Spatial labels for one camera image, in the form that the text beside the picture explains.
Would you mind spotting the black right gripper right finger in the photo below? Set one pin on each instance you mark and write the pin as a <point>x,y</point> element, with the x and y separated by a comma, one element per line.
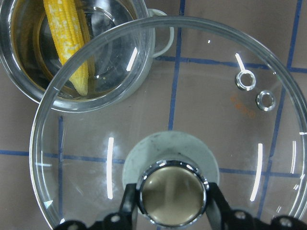
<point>222,217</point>

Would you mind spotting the glass pot lid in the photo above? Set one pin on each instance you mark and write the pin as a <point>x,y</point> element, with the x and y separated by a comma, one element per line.
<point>217,107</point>

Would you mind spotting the brown paper table cover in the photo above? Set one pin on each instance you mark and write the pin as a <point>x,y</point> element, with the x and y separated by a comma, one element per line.
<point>160,123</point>

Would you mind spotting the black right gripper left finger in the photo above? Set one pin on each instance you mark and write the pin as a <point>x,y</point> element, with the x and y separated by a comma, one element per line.
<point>124,219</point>

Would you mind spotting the white electric cooking pot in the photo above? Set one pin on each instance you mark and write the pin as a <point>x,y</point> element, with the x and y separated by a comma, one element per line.
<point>115,72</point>

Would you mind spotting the yellow corn cob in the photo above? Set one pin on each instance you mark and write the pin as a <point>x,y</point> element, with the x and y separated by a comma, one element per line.
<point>69,30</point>

